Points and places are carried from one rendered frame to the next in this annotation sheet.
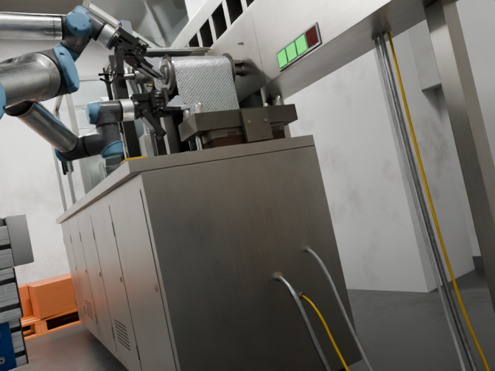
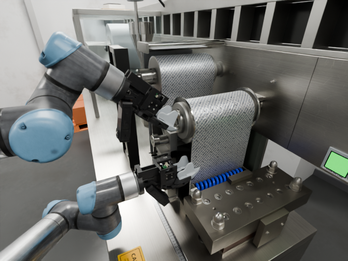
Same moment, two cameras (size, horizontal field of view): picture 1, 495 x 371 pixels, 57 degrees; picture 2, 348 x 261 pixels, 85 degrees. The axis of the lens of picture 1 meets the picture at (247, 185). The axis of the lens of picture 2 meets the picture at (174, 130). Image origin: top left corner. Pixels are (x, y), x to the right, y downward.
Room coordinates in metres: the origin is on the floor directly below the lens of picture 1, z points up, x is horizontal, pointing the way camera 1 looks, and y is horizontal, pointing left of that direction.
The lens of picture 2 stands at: (1.16, 0.21, 1.51)
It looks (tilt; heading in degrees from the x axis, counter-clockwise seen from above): 29 degrees down; 3
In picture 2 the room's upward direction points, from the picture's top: straight up
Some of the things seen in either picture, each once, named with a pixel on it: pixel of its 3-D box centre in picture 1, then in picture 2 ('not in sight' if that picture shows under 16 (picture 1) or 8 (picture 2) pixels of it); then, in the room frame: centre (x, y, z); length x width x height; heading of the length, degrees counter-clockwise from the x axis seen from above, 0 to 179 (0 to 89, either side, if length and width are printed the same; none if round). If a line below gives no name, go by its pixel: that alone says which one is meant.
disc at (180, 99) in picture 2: (168, 74); (182, 120); (1.70, 0.21, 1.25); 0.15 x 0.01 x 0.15; 28
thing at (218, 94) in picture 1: (210, 102); (220, 156); (1.70, 0.07, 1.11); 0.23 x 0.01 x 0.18; 118
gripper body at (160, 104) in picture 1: (149, 106); (156, 175); (1.59, 0.28, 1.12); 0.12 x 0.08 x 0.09; 118
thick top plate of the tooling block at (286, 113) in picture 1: (239, 122); (247, 200); (1.61, -0.02, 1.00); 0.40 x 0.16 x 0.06; 118
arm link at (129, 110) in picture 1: (127, 110); (129, 184); (1.55, 0.35, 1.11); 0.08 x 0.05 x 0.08; 28
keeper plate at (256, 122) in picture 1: (256, 124); (271, 228); (1.54, -0.07, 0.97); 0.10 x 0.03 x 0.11; 118
